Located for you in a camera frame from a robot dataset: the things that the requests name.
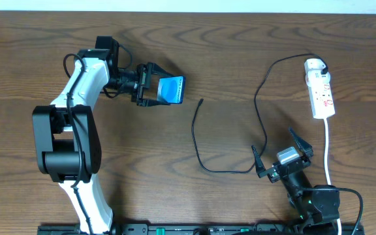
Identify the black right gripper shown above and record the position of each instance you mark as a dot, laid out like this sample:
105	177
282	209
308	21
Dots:
279	169

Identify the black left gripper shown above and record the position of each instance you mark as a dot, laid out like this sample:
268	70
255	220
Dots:
143	84

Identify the blue Galaxy smartphone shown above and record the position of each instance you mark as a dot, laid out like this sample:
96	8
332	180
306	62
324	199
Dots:
171	90

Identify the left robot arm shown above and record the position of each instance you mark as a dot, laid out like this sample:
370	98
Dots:
66	138

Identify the white USB charger plug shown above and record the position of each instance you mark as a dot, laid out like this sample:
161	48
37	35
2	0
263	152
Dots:
316	78

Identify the white power strip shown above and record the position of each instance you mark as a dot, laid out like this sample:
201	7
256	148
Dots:
321	99

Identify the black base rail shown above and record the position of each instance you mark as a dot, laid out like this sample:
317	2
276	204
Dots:
144	229

